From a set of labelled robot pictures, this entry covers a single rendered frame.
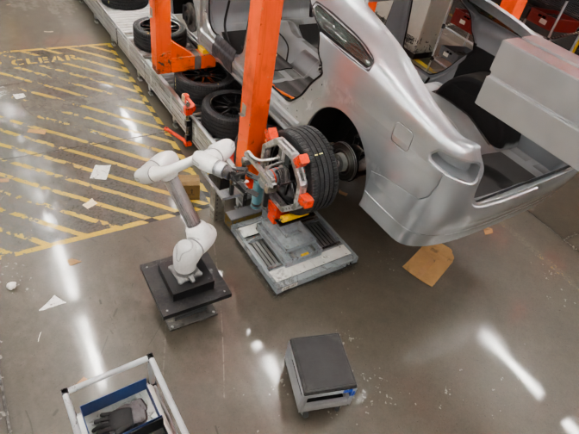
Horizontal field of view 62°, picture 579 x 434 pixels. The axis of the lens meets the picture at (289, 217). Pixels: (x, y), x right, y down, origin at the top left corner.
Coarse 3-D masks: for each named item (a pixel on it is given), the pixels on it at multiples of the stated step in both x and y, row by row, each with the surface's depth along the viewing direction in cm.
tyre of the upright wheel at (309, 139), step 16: (288, 128) 360; (304, 128) 357; (304, 144) 341; (320, 144) 346; (320, 160) 342; (320, 176) 342; (336, 176) 350; (320, 192) 347; (336, 192) 358; (320, 208) 369
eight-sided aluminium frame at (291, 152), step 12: (264, 144) 368; (276, 144) 361; (288, 144) 347; (264, 156) 374; (288, 156) 343; (264, 168) 383; (300, 168) 342; (300, 180) 340; (276, 192) 384; (300, 192) 344; (276, 204) 378
